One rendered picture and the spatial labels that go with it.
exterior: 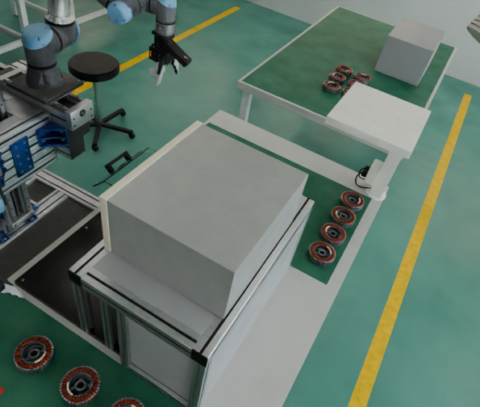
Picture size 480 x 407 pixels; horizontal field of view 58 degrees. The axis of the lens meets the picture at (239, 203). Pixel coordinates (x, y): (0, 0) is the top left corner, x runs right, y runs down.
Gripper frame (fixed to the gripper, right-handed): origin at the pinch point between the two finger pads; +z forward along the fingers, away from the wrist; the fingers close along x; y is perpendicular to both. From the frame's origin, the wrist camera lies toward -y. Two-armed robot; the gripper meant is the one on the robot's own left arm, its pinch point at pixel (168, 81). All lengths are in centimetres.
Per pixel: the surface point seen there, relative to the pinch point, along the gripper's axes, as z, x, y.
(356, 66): 40, -168, -47
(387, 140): -5, -14, -91
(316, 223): 40, -4, -79
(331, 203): 40, -20, -80
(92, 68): 59, -65, 104
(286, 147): 40, -46, -45
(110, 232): -5, 81, -38
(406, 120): -5, -34, -94
